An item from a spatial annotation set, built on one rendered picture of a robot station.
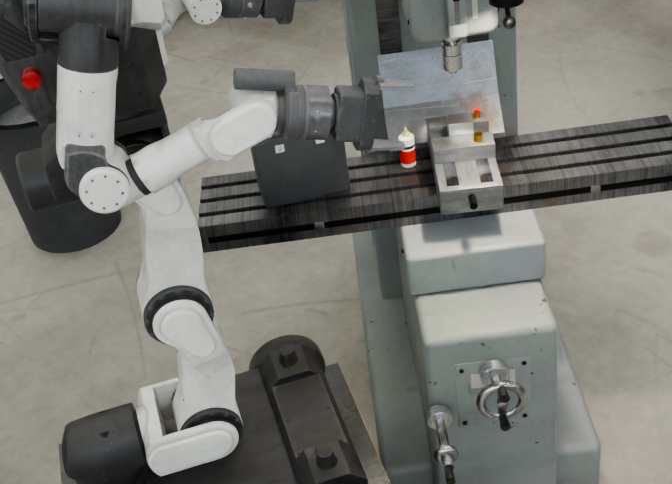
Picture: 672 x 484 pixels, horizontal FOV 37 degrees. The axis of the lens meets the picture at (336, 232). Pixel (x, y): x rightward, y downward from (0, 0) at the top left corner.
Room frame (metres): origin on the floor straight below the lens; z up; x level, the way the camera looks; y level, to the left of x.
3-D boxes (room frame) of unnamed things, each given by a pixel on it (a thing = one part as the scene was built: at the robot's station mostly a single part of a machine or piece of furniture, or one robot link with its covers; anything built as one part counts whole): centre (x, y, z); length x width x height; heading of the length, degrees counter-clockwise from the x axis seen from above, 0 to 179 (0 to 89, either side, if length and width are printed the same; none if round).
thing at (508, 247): (2.14, -0.33, 0.78); 0.50 x 0.35 x 0.12; 178
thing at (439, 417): (1.62, -0.18, 0.50); 0.22 x 0.06 x 0.06; 178
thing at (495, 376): (1.64, -0.32, 0.62); 0.16 x 0.12 x 0.12; 178
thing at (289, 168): (2.15, 0.06, 1.02); 0.22 x 0.12 x 0.20; 99
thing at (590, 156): (2.14, -0.28, 0.88); 1.24 x 0.23 x 0.08; 88
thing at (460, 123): (2.14, -0.34, 1.03); 0.06 x 0.05 x 0.06; 86
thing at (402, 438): (2.39, -0.34, 0.10); 1.20 x 0.60 x 0.20; 178
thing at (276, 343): (1.94, 0.18, 0.50); 0.20 x 0.05 x 0.20; 101
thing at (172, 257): (1.64, 0.35, 1.19); 0.18 x 0.15 x 0.47; 11
